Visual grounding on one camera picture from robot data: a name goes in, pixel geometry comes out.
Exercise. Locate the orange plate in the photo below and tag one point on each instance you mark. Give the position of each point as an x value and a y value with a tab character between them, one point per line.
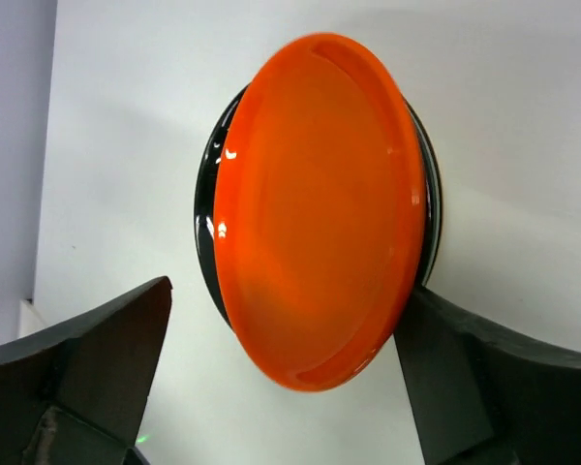
319	212

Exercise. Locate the black plate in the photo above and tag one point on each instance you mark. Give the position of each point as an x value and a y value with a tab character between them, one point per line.
204	228

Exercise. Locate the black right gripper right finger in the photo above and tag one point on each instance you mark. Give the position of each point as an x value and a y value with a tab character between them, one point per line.
482	393

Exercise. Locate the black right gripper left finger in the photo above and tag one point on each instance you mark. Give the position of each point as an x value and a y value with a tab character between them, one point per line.
75	392

